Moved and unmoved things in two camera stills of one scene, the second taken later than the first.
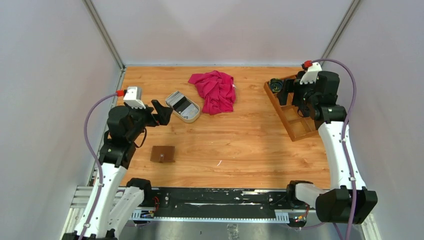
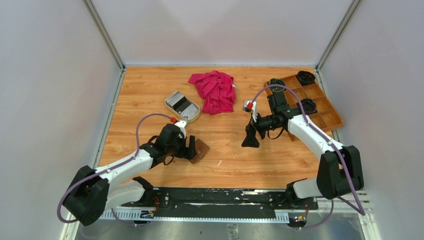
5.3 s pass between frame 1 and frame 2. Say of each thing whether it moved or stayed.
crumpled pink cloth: stayed
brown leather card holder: moved
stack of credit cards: stayed
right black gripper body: moved
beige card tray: stayed
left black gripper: moved
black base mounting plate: stayed
